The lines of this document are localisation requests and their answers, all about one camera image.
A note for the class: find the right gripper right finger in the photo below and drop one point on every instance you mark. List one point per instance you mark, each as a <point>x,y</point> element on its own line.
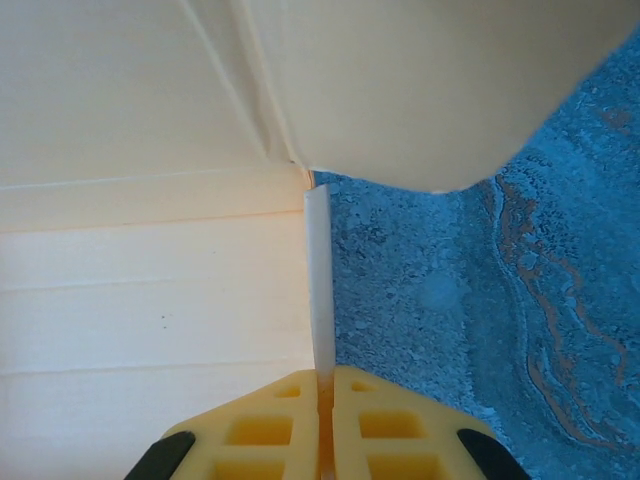
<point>400,440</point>

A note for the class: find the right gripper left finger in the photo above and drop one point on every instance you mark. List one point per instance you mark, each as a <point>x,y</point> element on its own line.
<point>260,440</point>

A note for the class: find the yellow paper box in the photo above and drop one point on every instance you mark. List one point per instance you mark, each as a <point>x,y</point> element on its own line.
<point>150,150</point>

